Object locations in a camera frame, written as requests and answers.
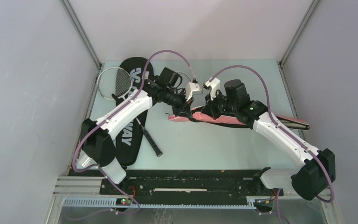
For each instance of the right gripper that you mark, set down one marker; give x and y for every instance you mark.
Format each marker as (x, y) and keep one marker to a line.
(211, 108)

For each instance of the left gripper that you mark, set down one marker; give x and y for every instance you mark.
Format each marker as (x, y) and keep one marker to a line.
(185, 110)

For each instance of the pink sport racket bag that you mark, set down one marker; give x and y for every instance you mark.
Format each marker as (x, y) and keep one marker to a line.
(232, 122)

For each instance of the black racket bag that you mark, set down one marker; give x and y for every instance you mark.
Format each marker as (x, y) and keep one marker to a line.
(128, 141)

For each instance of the white shuttlecock tube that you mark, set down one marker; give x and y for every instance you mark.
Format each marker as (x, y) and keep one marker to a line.
(83, 161)

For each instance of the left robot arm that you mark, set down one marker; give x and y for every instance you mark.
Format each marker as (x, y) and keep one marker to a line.
(97, 143)

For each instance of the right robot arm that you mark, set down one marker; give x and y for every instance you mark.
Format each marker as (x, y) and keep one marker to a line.
(314, 169)

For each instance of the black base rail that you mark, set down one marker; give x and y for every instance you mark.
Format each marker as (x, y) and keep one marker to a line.
(204, 188)

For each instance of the right aluminium frame post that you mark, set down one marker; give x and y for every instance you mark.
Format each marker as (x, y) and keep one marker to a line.
(300, 30)

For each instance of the aluminium frame post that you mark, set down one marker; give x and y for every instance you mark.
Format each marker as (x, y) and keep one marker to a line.
(300, 30)
(70, 11)

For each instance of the left aluminium frame post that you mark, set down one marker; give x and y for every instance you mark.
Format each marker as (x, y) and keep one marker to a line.
(70, 11)

